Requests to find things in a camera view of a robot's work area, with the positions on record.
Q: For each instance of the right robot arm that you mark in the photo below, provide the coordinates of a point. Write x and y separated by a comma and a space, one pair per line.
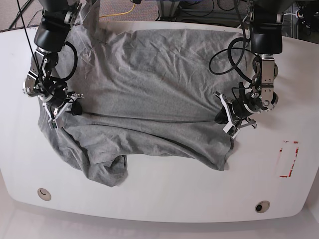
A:
58, 17

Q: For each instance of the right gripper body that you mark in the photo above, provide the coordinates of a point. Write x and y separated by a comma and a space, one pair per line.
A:
56, 107

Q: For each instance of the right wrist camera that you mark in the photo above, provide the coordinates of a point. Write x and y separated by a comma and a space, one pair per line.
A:
55, 123

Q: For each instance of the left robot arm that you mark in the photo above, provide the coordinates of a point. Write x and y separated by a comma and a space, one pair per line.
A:
265, 41

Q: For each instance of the right table cable grommet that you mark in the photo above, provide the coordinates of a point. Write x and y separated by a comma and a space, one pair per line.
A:
262, 207

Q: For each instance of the red tape rectangle marking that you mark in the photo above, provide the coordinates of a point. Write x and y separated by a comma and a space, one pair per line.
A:
287, 157

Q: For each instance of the aluminium frame rail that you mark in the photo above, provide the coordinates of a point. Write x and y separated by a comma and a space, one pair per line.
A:
211, 12

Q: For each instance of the left table cable grommet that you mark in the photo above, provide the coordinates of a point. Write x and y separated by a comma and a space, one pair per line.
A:
44, 194

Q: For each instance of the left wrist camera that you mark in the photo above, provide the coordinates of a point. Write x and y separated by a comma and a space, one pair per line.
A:
231, 130

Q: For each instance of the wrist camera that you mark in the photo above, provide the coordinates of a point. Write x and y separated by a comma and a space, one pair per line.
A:
55, 123
231, 130

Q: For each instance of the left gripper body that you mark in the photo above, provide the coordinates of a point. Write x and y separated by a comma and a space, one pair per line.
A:
237, 110

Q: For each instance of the grey Hugging Face t-shirt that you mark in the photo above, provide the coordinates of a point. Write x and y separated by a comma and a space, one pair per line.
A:
146, 92

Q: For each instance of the table cable grommet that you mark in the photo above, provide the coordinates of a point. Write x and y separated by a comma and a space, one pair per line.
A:
44, 194
262, 207

